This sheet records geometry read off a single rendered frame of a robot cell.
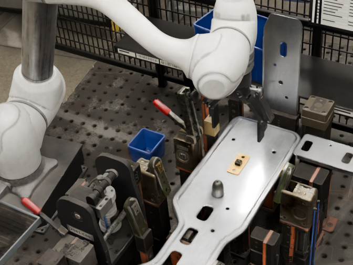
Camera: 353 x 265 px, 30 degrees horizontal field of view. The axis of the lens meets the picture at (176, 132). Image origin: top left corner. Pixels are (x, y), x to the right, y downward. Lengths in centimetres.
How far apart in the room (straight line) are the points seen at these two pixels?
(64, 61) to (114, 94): 154
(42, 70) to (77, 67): 202
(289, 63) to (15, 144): 85
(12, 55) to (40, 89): 224
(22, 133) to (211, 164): 59
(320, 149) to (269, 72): 27
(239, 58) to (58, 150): 101
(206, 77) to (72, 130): 122
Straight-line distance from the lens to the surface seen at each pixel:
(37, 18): 195
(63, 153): 227
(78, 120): 258
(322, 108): 199
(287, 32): 188
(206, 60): 141
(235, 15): 152
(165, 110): 188
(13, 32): 459
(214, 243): 169
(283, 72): 197
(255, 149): 193
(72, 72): 407
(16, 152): 207
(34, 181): 219
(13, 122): 204
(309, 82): 213
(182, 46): 146
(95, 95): 269
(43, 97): 214
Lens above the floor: 231
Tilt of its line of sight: 41 degrees down
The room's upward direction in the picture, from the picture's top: 6 degrees counter-clockwise
